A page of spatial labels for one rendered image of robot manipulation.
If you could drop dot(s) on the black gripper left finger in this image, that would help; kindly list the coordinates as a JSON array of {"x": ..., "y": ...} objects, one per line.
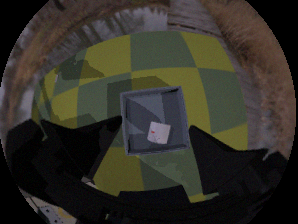
[{"x": 86, "y": 145}]

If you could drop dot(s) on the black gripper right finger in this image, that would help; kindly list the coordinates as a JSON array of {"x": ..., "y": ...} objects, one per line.
[{"x": 217, "y": 162}]

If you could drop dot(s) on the white cylinder with two dark slots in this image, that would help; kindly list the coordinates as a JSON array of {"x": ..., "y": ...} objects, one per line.
[{"x": 159, "y": 133}]

